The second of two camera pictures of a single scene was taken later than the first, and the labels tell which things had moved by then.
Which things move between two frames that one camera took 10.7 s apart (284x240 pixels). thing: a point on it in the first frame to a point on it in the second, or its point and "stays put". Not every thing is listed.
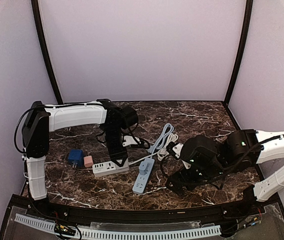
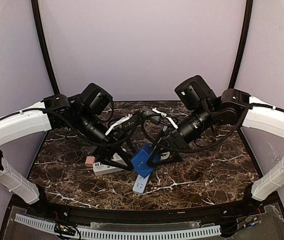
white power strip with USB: x=109 y=167 stays put
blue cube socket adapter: x=75 y=158 to x=139 y=162
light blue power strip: x=142 y=180 stays put
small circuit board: x=65 y=229 stays put
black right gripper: x=176 y=180 to x=171 y=141
